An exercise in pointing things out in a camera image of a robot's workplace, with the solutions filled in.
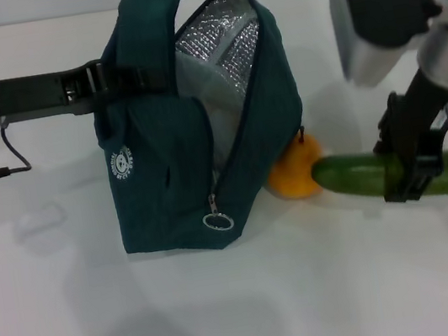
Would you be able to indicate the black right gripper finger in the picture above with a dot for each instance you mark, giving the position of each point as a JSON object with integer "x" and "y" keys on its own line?
{"x": 391, "y": 175}
{"x": 422, "y": 179}

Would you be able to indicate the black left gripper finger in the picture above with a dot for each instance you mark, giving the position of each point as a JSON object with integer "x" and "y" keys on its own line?
{"x": 133, "y": 82}

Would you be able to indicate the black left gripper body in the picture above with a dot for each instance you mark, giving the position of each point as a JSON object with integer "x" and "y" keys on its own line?
{"x": 33, "y": 96}

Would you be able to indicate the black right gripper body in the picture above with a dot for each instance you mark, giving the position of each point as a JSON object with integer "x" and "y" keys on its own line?
{"x": 417, "y": 120}

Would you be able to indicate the green cucumber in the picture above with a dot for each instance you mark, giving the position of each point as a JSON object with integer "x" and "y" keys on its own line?
{"x": 353, "y": 173}

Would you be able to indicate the clear container with blue-rimmed lid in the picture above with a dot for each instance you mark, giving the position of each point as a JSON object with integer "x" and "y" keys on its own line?
{"x": 214, "y": 105}

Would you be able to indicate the orange pear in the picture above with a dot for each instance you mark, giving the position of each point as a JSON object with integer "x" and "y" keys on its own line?
{"x": 294, "y": 178}

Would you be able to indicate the dark teal insulated lunch bag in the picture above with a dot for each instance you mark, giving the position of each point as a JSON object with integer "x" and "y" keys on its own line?
{"x": 160, "y": 195}

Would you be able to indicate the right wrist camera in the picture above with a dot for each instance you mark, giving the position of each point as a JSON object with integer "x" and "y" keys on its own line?
{"x": 370, "y": 17}

